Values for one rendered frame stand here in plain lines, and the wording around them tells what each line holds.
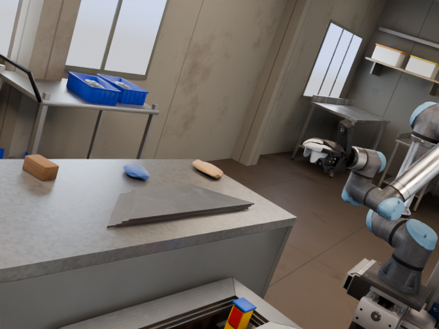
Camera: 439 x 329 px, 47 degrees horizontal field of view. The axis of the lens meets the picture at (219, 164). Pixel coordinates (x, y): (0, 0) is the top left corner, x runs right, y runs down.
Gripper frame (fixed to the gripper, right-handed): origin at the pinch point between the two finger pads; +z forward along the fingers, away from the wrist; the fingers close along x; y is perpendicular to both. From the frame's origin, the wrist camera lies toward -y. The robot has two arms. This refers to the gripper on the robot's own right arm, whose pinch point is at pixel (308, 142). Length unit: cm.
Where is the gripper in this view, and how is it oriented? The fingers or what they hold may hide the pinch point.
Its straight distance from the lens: 155.5
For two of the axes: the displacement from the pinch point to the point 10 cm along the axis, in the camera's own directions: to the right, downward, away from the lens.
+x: -4.4, -5.2, 7.3
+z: -8.1, -1.1, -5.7
